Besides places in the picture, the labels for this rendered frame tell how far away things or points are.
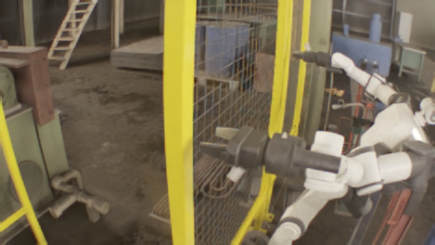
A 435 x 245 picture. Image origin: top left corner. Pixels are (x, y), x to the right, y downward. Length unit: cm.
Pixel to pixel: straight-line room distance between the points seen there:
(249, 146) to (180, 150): 17
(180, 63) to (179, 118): 12
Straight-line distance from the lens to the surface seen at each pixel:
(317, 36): 312
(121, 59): 659
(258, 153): 62
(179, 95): 66
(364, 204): 136
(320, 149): 62
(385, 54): 765
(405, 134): 113
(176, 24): 63
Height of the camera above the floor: 166
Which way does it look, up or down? 24 degrees down
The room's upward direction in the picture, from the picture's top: 2 degrees clockwise
